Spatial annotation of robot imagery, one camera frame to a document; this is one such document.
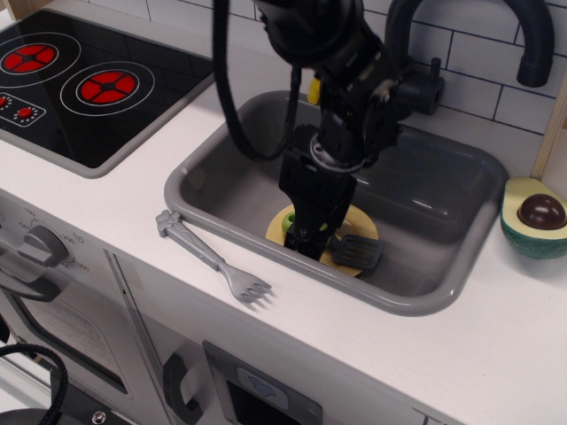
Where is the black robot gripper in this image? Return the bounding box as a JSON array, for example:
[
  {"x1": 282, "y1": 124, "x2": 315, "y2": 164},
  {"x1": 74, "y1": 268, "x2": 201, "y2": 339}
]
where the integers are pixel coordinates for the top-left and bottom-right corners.
[{"x1": 279, "y1": 125, "x2": 356, "y2": 261}]

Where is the green handled grey spatula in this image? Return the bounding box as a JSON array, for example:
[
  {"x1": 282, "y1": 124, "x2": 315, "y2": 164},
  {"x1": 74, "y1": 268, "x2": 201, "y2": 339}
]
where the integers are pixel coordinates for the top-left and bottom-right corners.
[{"x1": 283, "y1": 212, "x2": 384, "y2": 270}]

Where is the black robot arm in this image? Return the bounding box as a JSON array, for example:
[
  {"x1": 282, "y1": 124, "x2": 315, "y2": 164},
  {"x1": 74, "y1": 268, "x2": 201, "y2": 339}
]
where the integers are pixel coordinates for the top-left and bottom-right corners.
[{"x1": 257, "y1": 1, "x2": 400, "y2": 259}]

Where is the yellow plastic plate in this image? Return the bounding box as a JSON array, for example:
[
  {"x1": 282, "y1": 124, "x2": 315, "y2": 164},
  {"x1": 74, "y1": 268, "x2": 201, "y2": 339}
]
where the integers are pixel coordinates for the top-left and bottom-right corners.
[{"x1": 265, "y1": 205, "x2": 379, "y2": 276}]

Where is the grey plastic sink basin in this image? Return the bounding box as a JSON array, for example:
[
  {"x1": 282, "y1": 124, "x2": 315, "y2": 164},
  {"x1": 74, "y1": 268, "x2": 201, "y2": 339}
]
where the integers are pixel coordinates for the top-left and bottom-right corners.
[{"x1": 164, "y1": 90, "x2": 509, "y2": 317}]

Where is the grey plastic toy fork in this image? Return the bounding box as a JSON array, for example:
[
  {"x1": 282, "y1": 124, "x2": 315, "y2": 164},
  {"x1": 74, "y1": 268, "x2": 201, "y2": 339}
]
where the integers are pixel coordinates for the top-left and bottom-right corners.
[{"x1": 156, "y1": 210, "x2": 271, "y2": 304}]

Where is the yellow toy banana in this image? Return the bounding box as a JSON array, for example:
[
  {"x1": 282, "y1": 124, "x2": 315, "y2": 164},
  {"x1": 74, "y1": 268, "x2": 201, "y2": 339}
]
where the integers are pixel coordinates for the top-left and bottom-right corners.
[{"x1": 307, "y1": 78, "x2": 321, "y2": 105}]

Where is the grey dishwasher panel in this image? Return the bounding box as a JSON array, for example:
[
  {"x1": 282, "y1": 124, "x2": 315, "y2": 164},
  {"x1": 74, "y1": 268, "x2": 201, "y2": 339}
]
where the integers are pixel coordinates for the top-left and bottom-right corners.
[{"x1": 202, "y1": 341, "x2": 322, "y2": 425}]

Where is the dark grey faucet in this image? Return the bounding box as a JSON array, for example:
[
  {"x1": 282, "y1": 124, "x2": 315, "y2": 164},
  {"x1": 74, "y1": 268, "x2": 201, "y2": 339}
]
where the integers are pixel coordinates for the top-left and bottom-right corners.
[{"x1": 384, "y1": 0, "x2": 555, "y2": 118}]

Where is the toy avocado half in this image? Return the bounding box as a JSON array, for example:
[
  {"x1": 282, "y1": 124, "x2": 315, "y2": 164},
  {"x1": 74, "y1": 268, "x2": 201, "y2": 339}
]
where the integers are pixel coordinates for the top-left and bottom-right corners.
[{"x1": 501, "y1": 177, "x2": 566, "y2": 259}]

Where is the toy oven door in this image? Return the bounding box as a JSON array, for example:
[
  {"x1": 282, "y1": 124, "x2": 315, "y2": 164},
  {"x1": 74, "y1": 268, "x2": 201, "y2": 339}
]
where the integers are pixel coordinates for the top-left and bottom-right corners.
[{"x1": 1, "y1": 288, "x2": 129, "y2": 398}]

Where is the grey oven knob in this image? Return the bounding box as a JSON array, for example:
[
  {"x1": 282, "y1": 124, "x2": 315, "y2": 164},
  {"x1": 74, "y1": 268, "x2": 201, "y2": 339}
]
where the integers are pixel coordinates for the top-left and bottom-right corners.
[{"x1": 17, "y1": 226, "x2": 68, "y2": 267}]

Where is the black toy stovetop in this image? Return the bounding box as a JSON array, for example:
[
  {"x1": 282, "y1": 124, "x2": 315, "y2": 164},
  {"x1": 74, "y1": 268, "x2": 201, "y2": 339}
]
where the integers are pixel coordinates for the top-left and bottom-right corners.
[{"x1": 1, "y1": 10, "x2": 214, "y2": 179}]

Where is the dark grey cabinet handle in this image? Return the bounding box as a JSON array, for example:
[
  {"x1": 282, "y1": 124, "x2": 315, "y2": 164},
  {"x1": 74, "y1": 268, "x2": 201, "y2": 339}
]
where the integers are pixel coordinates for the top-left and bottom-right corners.
[{"x1": 162, "y1": 353, "x2": 203, "y2": 425}]

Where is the black braided cable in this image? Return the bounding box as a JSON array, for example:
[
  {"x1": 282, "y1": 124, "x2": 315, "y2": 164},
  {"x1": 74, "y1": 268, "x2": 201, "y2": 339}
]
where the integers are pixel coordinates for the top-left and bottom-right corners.
[{"x1": 211, "y1": 0, "x2": 304, "y2": 162}]

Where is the grey oven door handle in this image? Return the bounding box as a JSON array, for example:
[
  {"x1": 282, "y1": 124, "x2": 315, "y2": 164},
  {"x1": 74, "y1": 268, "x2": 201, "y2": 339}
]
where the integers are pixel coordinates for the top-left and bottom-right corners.
[{"x1": 1, "y1": 252, "x2": 61, "y2": 302}]

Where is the black cable lower left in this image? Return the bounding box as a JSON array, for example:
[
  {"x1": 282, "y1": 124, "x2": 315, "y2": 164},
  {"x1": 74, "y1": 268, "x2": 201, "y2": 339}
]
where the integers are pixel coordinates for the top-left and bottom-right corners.
[{"x1": 0, "y1": 343, "x2": 70, "y2": 425}]

